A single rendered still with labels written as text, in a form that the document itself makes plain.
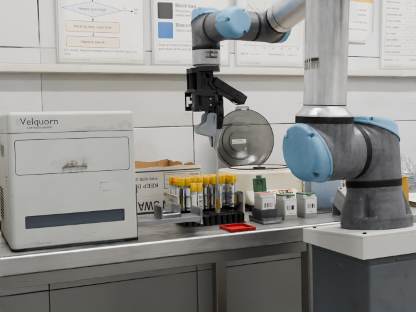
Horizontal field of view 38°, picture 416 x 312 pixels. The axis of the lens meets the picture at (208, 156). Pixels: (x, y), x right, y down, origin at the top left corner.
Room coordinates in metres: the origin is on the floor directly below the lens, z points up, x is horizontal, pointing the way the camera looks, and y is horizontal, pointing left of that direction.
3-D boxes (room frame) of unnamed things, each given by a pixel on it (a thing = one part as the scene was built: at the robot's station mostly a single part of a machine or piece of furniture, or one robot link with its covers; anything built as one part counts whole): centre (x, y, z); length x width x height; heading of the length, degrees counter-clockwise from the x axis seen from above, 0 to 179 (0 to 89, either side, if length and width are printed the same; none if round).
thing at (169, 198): (1.70, 0.01, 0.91); 0.20 x 0.10 x 0.07; 114
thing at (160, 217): (1.45, 0.12, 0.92); 0.21 x 0.07 x 0.05; 114
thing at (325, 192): (1.75, -0.34, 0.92); 0.10 x 0.07 x 0.10; 109
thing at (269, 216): (1.60, -0.15, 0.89); 0.09 x 0.05 x 0.04; 21
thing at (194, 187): (1.60, 0.00, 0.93); 0.17 x 0.09 x 0.11; 114
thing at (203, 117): (1.61, 0.01, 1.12); 0.06 x 0.03 x 0.09; 114
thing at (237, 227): (1.49, -0.07, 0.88); 0.07 x 0.07 x 0.01; 24
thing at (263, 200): (1.60, -0.15, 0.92); 0.05 x 0.04 x 0.06; 21
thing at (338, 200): (1.65, -0.38, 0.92); 0.13 x 0.07 x 0.08; 24
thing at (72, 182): (1.46, 0.34, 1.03); 0.31 x 0.27 x 0.30; 114
